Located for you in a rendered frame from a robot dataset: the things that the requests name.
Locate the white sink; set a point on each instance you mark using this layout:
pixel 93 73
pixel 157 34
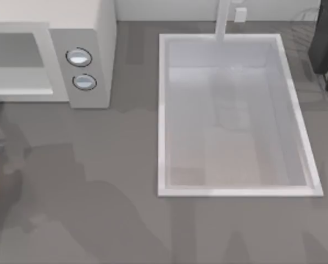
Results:
pixel 235 123

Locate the small round microwave knob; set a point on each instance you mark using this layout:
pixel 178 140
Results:
pixel 84 82

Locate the pale microwave oven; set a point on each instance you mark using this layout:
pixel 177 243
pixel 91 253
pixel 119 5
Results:
pixel 103 55

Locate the large round microwave knob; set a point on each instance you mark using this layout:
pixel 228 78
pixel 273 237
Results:
pixel 79 57

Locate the tall white tap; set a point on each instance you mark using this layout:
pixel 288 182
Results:
pixel 222 19

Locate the pale microwave door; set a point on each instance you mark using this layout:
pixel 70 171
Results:
pixel 18 79

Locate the white wall socket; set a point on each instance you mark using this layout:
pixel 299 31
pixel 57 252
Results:
pixel 240 14

